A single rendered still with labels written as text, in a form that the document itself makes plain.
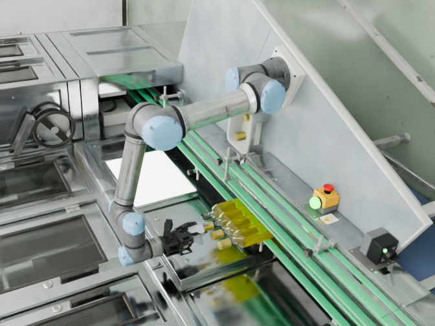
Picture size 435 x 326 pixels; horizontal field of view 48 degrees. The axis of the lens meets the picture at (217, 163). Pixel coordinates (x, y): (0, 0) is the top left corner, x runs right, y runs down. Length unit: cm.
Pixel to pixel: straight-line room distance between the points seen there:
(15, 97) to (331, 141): 152
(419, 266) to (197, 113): 91
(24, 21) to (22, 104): 283
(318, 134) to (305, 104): 13
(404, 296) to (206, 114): 85
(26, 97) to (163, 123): 118
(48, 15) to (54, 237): 352
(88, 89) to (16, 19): 280
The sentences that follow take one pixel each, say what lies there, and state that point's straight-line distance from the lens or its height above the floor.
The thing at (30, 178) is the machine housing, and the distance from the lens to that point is 256.
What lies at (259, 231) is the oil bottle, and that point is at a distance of 194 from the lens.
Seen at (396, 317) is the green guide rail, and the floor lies 92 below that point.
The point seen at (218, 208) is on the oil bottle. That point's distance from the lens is 201.
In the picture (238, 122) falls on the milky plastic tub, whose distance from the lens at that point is 228.
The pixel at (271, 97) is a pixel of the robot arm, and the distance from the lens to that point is 173.
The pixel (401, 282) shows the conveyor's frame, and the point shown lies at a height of 81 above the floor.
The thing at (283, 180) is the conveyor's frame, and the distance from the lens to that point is 201.
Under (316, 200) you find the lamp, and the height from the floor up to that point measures 85.
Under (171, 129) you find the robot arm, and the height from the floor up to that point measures 135.
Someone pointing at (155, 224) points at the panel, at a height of 127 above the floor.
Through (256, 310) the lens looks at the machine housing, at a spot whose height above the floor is 111.
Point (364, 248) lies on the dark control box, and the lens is 174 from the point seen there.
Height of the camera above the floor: 196
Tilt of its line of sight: 27 degrees down
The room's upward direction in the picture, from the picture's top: 104 degrees counter-clockwise
